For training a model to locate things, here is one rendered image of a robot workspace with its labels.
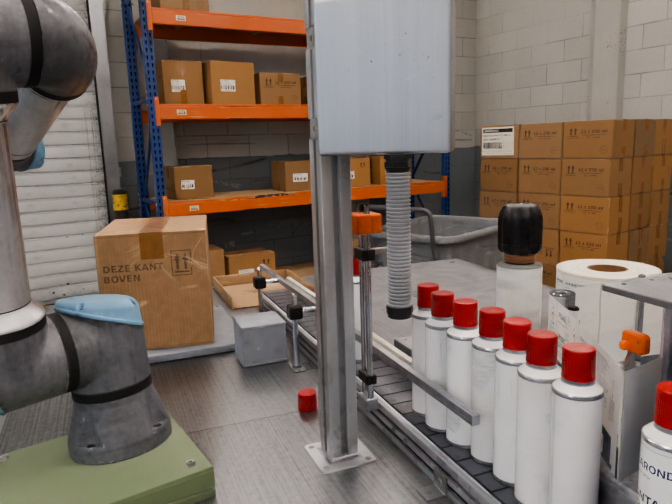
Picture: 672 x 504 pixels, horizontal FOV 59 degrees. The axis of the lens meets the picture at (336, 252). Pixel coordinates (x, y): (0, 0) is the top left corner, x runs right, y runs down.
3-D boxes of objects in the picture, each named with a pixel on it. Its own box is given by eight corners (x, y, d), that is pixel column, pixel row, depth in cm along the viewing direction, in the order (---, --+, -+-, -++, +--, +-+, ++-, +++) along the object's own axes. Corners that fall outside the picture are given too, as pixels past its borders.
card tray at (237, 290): (315, 299, 183) (315, 286, 182) (231, 310, 174) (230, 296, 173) (287, 279, 210) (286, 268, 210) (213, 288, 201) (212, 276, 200)
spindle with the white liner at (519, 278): (551, 358, 114) (556, 203, 109) (512, 366, 111) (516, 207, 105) (521, 344, 122) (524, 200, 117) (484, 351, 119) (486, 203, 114)
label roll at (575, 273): (616, 317, 138) (620, 256, 136) (679, 345, 119) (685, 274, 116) (537, 324, 135) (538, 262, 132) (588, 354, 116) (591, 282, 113)
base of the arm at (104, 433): (183, 441, 89) (173, 378, 88) (76, 476, 82) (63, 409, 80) (159, 410, 102) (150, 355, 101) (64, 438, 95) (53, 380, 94)
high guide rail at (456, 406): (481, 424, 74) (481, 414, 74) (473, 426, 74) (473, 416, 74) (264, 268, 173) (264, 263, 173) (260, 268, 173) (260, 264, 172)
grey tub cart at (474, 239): (432, 326, 421) (432, 191, 403) (517, 343, 380) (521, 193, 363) (353, 363, 355) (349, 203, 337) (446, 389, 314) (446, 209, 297)
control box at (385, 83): (451, 152, 73) (452, -13, 69) (317, 156, 77) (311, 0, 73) (455, 150, 82) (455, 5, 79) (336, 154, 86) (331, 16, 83)
